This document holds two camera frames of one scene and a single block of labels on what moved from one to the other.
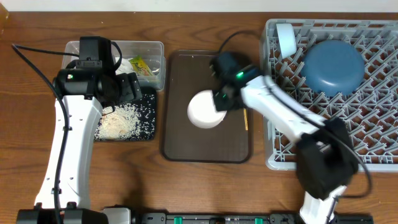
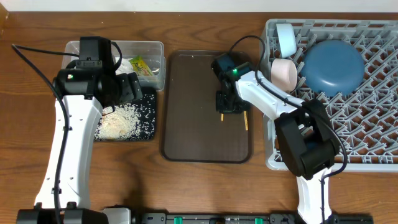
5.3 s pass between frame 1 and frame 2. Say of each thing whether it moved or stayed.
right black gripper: stayed
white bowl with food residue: moved
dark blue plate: stayed
